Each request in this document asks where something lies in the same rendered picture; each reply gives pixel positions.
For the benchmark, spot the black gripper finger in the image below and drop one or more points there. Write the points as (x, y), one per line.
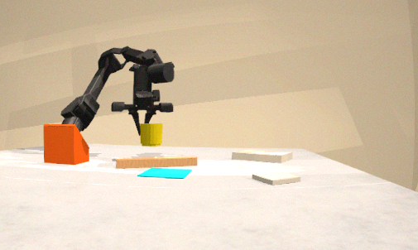
(135, 117)
(148, 117)

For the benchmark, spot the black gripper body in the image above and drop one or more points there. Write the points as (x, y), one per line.
(120, 106)

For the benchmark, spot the tan flat bar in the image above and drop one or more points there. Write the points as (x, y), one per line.
(151, 162)

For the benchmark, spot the cream flat square tile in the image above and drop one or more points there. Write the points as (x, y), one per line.
(276, 177)

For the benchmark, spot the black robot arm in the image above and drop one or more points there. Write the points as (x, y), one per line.
(148, 69)

